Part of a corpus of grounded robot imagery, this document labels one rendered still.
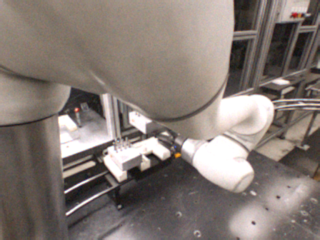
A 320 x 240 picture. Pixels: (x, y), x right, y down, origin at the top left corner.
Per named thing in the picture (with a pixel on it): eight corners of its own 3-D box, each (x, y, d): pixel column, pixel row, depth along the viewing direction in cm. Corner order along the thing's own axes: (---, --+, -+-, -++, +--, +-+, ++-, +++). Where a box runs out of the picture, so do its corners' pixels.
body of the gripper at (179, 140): (195, 152, 72) (177, 141, 78) (197, 132, 68) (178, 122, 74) (180, 161, 68) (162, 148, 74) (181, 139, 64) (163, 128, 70)
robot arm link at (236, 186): (198, 173, 67) (221, 141, 68) (241, 204, 56) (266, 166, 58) (185, 163, 59) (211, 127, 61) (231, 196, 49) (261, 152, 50)
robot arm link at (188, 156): (213, 138, 64) (198, 130, 68) (193, 148, 59) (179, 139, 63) (209, 160, 68) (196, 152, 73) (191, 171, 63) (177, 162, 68)
